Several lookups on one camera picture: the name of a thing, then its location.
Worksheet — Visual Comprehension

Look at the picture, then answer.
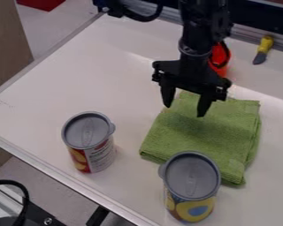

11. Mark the green cloth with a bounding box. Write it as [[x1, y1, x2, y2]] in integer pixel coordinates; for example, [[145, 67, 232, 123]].
[[137, 90, 263, 186]]

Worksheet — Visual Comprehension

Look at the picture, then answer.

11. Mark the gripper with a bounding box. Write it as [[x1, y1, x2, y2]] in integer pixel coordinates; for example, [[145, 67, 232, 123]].
[[150, 52, 233, 118]]

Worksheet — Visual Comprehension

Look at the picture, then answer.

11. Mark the yellow and blue can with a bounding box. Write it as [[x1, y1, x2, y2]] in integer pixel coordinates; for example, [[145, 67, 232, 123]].
[[157, 151, 222, 224]]

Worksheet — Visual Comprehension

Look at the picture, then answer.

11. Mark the yellow handled toy knife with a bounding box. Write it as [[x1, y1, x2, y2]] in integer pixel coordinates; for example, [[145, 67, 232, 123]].
[[251, 34, 275, 65]]

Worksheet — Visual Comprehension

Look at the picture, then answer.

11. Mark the red and white can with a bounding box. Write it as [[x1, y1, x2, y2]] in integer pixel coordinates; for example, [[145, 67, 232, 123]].
[[59, 110, 119, 174]]

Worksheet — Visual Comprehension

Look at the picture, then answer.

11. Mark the orange toy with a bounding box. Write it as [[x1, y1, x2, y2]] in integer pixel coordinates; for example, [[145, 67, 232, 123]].
[[206, 41, 233, 79]]

